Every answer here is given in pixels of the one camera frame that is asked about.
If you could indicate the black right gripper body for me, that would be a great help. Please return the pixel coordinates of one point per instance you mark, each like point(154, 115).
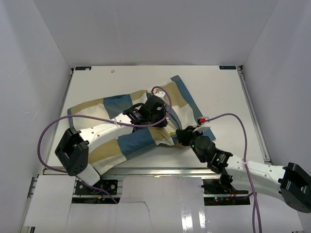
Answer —
point(189, 139)

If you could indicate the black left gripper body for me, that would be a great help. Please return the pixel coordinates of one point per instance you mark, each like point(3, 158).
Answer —
point(154, 118)

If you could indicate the blue beige white checked pillowcase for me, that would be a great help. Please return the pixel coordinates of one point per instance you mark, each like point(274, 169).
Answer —
point(184, 113)

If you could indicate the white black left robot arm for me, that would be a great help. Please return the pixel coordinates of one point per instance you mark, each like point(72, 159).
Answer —
point(76, 145)

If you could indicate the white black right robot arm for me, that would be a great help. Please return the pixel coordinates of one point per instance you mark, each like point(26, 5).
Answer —
point(290, 183)

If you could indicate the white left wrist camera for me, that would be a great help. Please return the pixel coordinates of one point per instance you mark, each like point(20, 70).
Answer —
point(159, 93)

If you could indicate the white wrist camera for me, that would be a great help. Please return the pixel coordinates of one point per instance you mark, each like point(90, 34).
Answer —
point(203, 124)
point(159, 93)

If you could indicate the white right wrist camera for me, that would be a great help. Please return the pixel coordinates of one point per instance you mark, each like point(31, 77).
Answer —
point(203, 124)

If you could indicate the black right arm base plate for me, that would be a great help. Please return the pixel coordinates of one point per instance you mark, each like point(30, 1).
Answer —
point(214, 186)

